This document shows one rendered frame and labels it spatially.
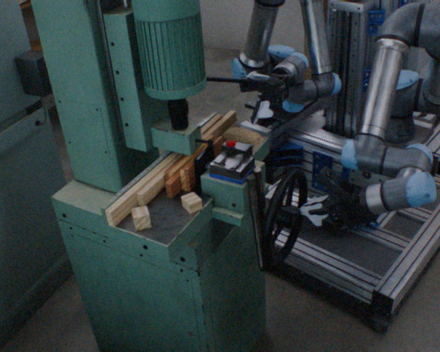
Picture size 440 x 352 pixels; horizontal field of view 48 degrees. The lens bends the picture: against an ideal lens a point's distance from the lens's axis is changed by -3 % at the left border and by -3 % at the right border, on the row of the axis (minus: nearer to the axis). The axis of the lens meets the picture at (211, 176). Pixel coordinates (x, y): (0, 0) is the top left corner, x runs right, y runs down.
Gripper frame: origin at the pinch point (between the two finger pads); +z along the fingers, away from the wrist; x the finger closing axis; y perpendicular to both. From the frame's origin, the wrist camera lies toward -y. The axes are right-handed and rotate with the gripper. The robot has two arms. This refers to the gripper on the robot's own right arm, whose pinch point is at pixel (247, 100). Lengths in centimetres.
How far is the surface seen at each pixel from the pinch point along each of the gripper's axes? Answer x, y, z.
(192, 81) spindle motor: -11.4, -7.6, 15.2
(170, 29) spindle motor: -26.8, -9.3, 19.0
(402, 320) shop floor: 112, 45, -38
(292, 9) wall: 54, -116, -308
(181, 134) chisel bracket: 5.3, -13.9, 15.7
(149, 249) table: 23, -7, 46
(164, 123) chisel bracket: 4.5, -22.2, 12.2
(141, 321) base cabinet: 73, -32, 34
